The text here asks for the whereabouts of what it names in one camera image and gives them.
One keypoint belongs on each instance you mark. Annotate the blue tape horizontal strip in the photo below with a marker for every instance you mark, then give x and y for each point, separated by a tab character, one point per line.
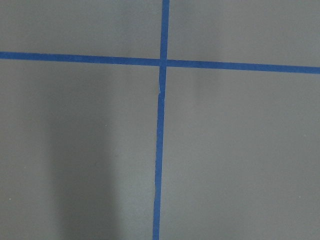
92	59

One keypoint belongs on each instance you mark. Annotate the blue tape vertical strip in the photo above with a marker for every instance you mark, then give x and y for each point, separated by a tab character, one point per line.
160	130

